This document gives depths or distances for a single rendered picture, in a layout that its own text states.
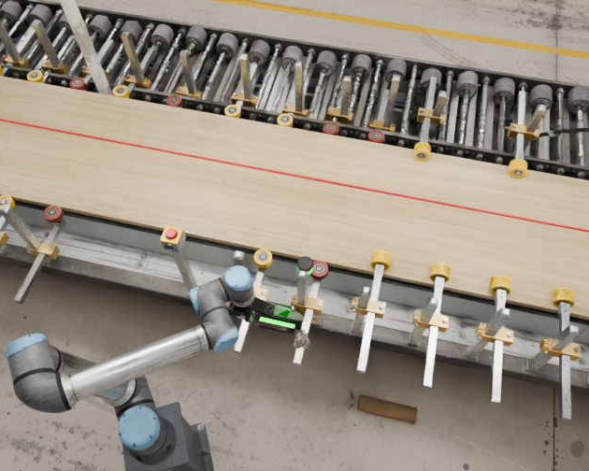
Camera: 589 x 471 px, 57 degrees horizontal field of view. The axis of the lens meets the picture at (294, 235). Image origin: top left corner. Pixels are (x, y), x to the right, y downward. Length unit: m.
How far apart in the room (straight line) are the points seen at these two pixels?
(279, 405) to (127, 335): 0.97
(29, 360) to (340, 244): 1.31
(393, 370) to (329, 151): 1.27
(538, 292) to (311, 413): 1.33
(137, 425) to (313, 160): 1.41
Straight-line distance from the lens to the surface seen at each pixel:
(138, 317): 3.37
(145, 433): 2.24
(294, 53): 3.28
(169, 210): 2.58
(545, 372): 2.61
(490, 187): 2.73
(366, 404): 3.02
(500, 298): 2.37
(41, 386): 1.78
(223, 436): 3.07
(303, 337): 2.25
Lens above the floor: 2.99
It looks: 59 degrees down
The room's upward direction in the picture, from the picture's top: 1 degrees counter-clockwise
